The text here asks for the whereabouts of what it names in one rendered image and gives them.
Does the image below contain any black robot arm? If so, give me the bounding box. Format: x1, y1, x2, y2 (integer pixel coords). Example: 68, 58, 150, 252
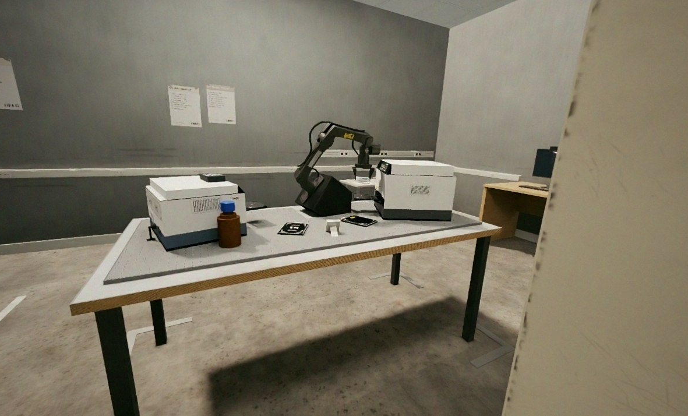
294, 123, 381, 204

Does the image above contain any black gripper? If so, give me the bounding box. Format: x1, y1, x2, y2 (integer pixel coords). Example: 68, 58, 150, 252
352, 155, 375, 180

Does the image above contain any brown bottle with blue cap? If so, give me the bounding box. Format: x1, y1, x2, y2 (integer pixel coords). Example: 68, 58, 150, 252
217, 200, 241, 248

